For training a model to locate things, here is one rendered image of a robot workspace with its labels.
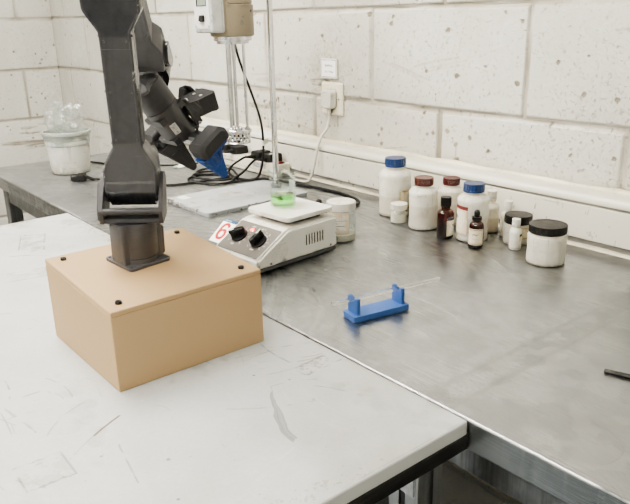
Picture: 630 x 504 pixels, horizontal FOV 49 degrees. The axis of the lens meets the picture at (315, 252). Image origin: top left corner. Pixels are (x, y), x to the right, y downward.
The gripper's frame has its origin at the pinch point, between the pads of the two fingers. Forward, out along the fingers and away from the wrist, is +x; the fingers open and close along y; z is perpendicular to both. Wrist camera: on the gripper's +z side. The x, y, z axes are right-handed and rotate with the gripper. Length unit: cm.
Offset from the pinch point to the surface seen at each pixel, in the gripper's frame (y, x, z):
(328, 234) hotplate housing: -11.4, 24.9, 7.1
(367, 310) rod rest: -36.8, 16.9, -8.3
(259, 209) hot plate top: -2.1, 15.6, 2.7
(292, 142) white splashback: 45, 45, 44
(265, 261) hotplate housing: -11.4, 16.8, -6.5
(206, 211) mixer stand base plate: 28.4, 27.4, 5.3
